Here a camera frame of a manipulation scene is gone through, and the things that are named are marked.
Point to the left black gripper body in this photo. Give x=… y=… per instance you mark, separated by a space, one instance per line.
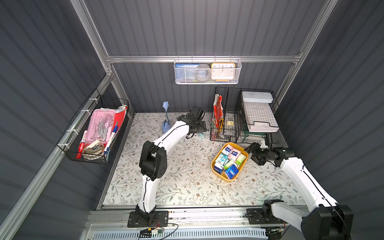
x=197 y=126

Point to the pink Tempo tissue pack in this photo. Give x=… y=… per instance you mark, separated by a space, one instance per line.
x=227 y=149

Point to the dark blue Tempo tissue pack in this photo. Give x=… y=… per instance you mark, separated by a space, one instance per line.
x=231 y=172

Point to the pink Tempo pack front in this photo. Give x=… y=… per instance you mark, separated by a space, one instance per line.
x=234 y=154

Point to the pink plastic case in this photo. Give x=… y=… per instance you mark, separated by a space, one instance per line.
x=100 y=125

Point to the yellow plastic storage box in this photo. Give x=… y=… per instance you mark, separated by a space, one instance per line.
x=222 y=176

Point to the white lidded box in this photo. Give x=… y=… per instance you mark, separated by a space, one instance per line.
x=257 y=97

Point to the black wire side basket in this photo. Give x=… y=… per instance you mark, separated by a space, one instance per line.
x=70 y=144

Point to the green tissue pack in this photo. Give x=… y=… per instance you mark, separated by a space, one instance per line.
x=228 y=164
x=240 y=159

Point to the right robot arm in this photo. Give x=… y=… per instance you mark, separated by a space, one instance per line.
x=325 y=219

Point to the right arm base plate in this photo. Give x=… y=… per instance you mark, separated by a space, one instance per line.
x=255 y=217

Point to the orange alarm clock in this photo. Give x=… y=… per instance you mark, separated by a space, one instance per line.
x=223 y=71

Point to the white wire wall basket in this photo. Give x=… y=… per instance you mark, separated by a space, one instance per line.
x=184 y=69

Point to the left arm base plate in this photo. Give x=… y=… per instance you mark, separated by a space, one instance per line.
x=153 y=219

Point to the red marker pen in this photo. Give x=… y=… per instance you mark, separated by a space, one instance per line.
x=81 y=145

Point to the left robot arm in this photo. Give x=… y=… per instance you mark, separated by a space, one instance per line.
x=153 y=161

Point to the teal cartoon tissue pack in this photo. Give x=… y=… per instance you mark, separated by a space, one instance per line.
x=222 y=159

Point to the black wire desk organizer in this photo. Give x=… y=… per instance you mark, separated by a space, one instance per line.
x=244 y=121

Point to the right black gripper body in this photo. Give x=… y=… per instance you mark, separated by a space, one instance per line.
x=258 y=153

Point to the grey tape roll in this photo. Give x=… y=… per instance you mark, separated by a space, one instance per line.
x=203 y=73

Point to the blue flower pen holder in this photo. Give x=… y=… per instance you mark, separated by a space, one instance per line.
x=166 y=124

